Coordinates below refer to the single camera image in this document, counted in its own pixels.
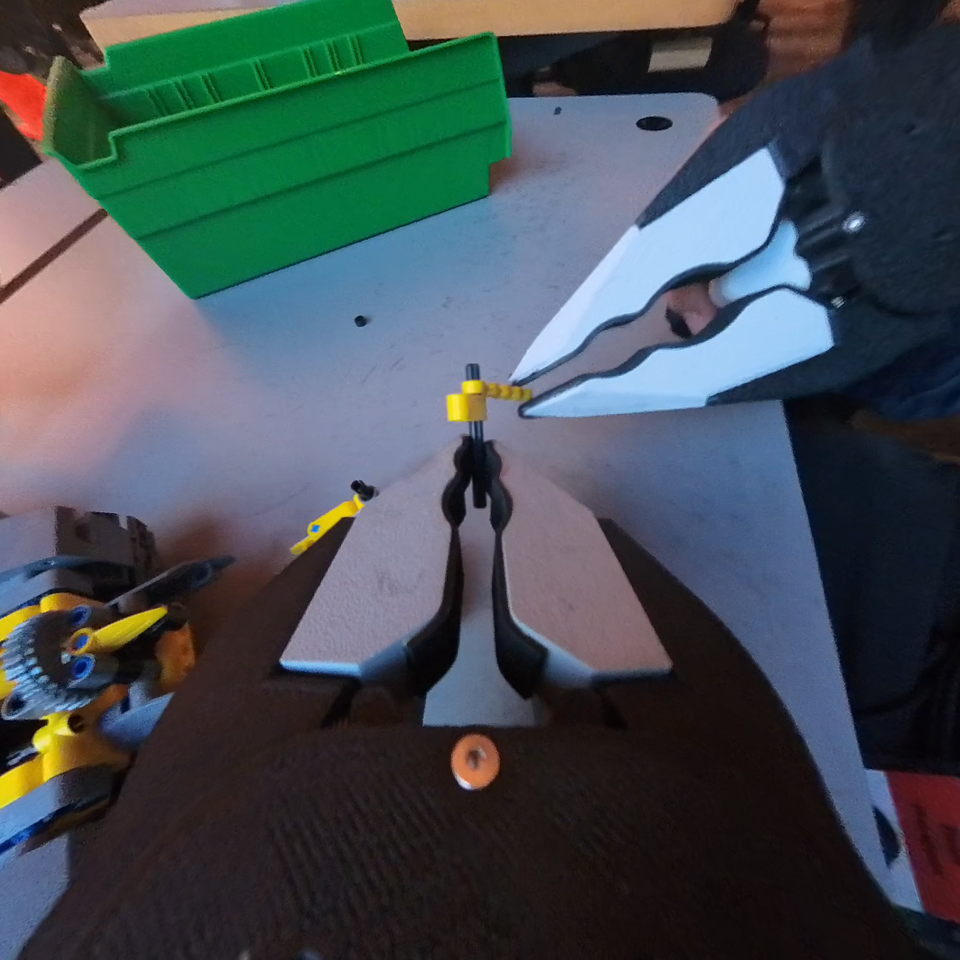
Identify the orange safety vest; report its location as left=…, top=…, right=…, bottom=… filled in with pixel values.
left=0, top=71, right=48, bottom=142

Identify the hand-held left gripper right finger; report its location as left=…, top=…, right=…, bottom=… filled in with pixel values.
left=480, top=438, right=674, bottom=700

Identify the yellow black brick piece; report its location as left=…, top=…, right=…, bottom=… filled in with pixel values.
left=446, top=363, right=534, bottom=511

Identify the yellow toy brick assembly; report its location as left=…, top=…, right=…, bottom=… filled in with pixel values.
left=291, top=480, right=380, bottom=556

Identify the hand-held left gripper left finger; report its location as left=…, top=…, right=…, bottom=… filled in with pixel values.
left=279, top=435, right=479, bottom=697

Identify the grey yellow toy brick vehicle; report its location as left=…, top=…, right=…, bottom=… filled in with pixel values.
left=0, top=506, right=237, bottom=856

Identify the red badge holder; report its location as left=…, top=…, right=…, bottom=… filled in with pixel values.
left=887, top=771, right=960, bottom=925

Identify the grey desk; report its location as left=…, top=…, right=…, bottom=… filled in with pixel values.
left=0, top=91, right=924, bottom=960

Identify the person's dark clothed body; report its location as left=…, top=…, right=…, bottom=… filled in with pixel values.
left=783, top=401, right=960, bottom=774

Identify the green plastic bin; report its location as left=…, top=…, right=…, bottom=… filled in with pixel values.
left=41, top=0, right=513, bottom=300

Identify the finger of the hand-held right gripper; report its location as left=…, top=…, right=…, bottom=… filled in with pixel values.
left=508, top=146, right=815, bottom=385
left=517, top=286, right=837, bottom=420

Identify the person's right hand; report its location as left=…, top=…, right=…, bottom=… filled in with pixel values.
left=663, top=285, right=719, bottom=339

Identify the wood-edged grey table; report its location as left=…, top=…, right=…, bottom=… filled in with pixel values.
left=78, top=0, right=740, bottom=48

